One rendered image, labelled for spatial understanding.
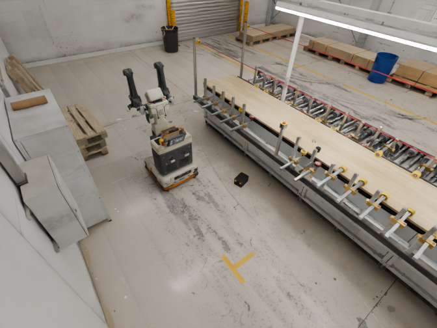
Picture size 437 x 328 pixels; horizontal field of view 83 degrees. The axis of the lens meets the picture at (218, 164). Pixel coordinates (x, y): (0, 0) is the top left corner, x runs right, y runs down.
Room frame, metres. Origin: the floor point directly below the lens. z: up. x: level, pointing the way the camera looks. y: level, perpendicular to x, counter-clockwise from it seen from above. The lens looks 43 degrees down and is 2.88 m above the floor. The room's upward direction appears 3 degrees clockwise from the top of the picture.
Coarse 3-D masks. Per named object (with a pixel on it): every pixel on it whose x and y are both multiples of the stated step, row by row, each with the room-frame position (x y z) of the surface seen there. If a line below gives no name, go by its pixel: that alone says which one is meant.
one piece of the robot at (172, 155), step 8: (176, 128) 2.70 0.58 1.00; (152, 144) 2.61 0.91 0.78; (160, 144) 2.58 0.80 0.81; (176, 144) 2.66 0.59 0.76; (184, 144) 2.75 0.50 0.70; (152, 152) 2.65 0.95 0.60; (160, 152) 2.50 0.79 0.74; (168, 152) 2.58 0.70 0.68; (176, 152) 2.65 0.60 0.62; (184, 152) 2.75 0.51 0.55; (160, 160) 2.50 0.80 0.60; (168, 160) 2.57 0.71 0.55; (176, 160) 2.65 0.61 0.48; (184, 160) 2.73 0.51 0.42; (160, 168) 2.50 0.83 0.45; (168, 168) 2.56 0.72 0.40; (176, 168) 2.64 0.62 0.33
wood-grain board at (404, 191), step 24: (240, 96) 3.88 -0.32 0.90; (264, 96) 3.93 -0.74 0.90; (264, 120) 3.16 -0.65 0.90; (288, 120) 3.19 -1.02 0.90; (312, 120) 3.22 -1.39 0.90; (312, 144) 2.62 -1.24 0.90; (336, 144) 2.65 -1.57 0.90; (336, 168) 2.18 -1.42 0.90; (360, 168) 2.20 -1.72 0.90; (384, 168) 2.22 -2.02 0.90; (408, 192) 1.84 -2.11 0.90; (432, 192) 1.86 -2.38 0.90; (432, 216) 1.53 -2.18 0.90
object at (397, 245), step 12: (228, 120) 3.43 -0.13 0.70; (240, 132) 3.15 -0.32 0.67; (264, 144) 2.83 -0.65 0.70; (276, 156) 2.58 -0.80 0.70; (288, 168) 2.38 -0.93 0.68; (300, 180) 2.20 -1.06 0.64; (312, 180) 2.15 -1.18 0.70; (324, 192) 1.96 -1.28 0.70; (336, 204) 1.80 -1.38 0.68; (348, 216) 1.67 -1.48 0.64; (372, 228) 1.49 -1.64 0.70; (384, 240) 1.37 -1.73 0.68; (396, 252) 1.26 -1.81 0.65; (420, 264) 1.12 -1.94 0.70; (432, 276) 1.02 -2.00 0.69
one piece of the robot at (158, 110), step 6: (162, 102) 2.96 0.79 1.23; (168, 102) 3.09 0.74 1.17; (150, 108) 2.85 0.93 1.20; (156, 108) 2.89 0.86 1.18; (162, 108) 2.94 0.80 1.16; (168, 108) 3.00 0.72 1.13; (156, 114) 2.87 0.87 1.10; (162, 114) 2.92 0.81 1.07; (156, 120) 2.92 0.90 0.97; (162, 120) 2.96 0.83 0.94; (156, 126) 2.91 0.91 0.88; (162, 126) 2.96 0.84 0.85; (156, 132) 2.89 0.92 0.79
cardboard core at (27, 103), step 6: (42, 96) 2.26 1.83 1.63; (12, 102) 2.11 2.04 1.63; (18, 102) 2.12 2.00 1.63; (24, 102) 2.14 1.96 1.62; (30, 102) 2.17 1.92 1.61; (36, 102) 2.20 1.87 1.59; (42, 102) 2.23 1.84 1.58; (12, 108) 2.07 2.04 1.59; (18, 108) 2.09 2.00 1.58; (24, 108) 2.14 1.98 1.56
